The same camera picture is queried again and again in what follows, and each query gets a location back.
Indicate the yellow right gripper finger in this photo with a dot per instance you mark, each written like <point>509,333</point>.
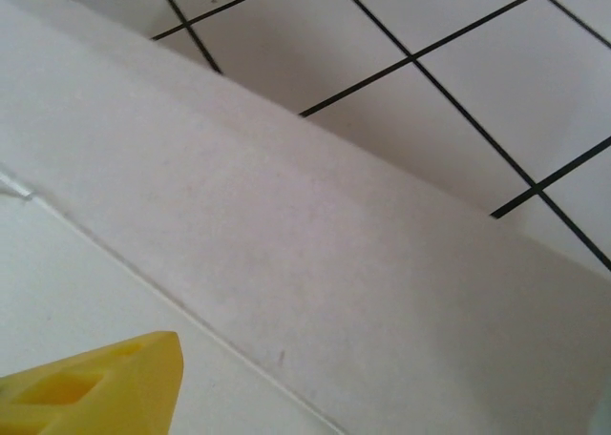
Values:
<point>95,392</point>

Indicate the white paper box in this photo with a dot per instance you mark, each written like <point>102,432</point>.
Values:
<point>238,215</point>

